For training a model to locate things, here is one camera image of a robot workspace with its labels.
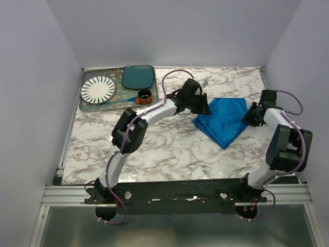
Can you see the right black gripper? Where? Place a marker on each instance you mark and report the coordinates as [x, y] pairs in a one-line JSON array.
[[248, 118]]

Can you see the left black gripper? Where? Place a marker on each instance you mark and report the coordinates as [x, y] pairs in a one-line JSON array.
[[203, 108]]

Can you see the blue cloth napkin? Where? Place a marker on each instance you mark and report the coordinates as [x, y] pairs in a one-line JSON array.
[[225, 123]]

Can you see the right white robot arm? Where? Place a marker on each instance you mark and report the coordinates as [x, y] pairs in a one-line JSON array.
[[288, 150]]

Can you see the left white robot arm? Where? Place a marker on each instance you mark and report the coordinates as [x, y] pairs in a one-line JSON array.
[[129, 132]]

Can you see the orange brown mug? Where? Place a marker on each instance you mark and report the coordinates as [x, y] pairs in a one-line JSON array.
[[144, 97]]

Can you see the blue plastic fork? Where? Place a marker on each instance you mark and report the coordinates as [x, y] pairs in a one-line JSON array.
[[119, 101]]

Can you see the teal square plate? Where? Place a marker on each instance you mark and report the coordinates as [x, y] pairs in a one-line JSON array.
[[138, 77]]

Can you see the green patterned tray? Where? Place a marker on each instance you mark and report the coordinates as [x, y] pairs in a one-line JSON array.
[[117, 88]]

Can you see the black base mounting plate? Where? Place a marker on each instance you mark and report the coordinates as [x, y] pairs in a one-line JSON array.
[[225, 196]]

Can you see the white striped round plate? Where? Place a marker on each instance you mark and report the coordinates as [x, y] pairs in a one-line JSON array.
[[97, 90]]

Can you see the aluminium frame rail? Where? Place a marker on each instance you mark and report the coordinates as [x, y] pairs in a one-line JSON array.
[[63, 196]]

